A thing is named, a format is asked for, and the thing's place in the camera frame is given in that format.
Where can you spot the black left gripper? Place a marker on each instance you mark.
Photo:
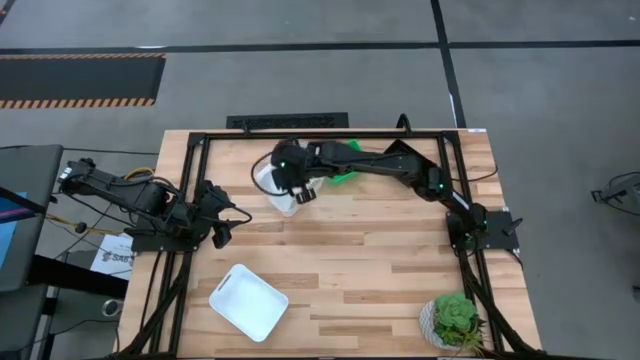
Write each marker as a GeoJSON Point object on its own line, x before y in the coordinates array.
{"type": "Point", "coordinates": [209, 202]}

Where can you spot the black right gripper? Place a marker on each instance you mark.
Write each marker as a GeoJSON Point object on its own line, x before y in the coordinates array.
{"type": "Point", "coordinates": [292, 165]}

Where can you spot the green slotted plastic basket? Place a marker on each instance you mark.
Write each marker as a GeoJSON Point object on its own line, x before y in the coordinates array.
{"type": "Point", "coordinates": [344, 177]}

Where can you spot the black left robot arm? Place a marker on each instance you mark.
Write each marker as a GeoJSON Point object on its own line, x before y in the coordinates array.
{"type": "Point", "coordinates": [135, 195]}

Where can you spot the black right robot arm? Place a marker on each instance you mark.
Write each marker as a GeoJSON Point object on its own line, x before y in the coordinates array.
{"type": "Point", "coordinates": [380, 162]}

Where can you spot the black grated shelf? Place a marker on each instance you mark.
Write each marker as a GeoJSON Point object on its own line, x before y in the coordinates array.
{"type": "Point", "coordinates": [287, 121]}

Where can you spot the white printed paper sheet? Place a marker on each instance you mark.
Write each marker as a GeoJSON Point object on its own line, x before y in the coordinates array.
{"type": "Point", "coordinates": [112, 257]}

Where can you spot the white patterned plant pot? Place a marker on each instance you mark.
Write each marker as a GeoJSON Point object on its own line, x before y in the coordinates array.
{"type": "Point", "coordinates": [427, 325]}

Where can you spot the grey side desk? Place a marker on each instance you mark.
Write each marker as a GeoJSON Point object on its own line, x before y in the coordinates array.
{"type": "Point", "coordinates": [35, 225]}

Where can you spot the green succulent plant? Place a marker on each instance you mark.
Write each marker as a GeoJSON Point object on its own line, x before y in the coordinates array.
{"type": "Point", "coordinates": [455, 312]}

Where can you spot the black hazard-striped floor mat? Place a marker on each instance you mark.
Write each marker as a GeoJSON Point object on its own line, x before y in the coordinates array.
{"type": "Point", "coordinates": [75, 77]}

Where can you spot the blue sheet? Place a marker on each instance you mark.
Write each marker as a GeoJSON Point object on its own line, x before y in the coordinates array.
{"type": "Point", "coordinates": [7, 235]}

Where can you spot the black aluminium rig frame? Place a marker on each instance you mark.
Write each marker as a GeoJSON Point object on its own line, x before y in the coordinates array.
{"type": "Point", "coordinates": [325, 135]}

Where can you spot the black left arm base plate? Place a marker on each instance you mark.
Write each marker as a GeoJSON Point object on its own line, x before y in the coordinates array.
{"type": "Point", "coordinates": [150, 245]}

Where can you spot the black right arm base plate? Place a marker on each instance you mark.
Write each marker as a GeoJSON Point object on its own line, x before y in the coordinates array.
{"type": "Point", "coordinates": [500, 230]}

